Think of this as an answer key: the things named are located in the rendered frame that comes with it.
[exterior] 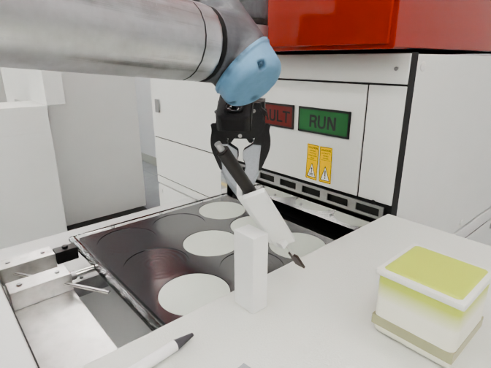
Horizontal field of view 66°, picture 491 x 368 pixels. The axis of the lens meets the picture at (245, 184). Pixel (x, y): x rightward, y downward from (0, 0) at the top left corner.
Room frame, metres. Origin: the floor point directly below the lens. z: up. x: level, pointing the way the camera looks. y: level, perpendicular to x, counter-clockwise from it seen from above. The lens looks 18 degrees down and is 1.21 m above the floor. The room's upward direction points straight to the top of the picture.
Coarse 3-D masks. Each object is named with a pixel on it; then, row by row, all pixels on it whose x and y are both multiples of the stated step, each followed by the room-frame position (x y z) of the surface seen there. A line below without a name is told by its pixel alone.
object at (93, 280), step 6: (84, 276) 0.57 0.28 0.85; (90, 276) 0.57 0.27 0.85; (96, 276) 0.57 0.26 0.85; (72, 282) 0.55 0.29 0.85; (78, 282) 0.55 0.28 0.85; (84, 282) 0.56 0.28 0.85; (90, 282) 0.57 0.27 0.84; (96, 282) 0.57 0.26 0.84; (102, 282) 0.58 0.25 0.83; (78, 288) 0.55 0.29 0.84; (78, 294) 0.55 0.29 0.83; (84, 294) 0.56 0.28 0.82
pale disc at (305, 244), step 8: (296, 240) 0.61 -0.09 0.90; (304, 240) 0.61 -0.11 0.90; (312, 240) 0.61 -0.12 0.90; (320, 240) 0.61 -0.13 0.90; (272, 248) 0.58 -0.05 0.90; (280, 248) 0.58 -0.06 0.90; (296, 248) 0.58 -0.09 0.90; (304, 248) 0.58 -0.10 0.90; (312, 248) 0.58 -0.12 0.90; (288, 256) 0.55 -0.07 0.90
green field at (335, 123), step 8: (304, 112) 0.73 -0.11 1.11; (312, 112) 0.71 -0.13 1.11; (320, 112) 0.70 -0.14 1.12; (328, 112) 0.68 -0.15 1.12; (336, 112) 0.67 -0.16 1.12; (304, 120) 0.73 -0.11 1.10; (312, 120) 0.71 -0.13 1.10; (320, 120) 0.70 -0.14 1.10; (328, 120) 0.68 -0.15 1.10; (336, 120) 0.67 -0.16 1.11; (344, 120) 0.66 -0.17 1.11; (304, 128) 0.72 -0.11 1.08; (312, 128) 0.71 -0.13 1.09; (320, 128) 0.70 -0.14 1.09; (328, 128) 0.68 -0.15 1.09; (336, 128) 0.67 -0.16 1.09; (344, 128) 0.66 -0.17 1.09; (344, 136) 0.66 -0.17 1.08
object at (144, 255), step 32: (128, 224) 0.68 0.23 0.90; (160, 224) 0.68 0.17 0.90; (192, 224) 0.68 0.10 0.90; (224, 224) 0.68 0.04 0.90; (288, 224) 0.68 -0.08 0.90; (96, 256) 0.55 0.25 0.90; (128, 256) 0.55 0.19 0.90; (160, 256) 0.55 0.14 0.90; (192, 256) 0.55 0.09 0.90; (224, 256) 0.55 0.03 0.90; (128, 288) 0.46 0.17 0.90; (160, 288) 0.46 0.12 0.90; (160, 320) 0.39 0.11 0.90
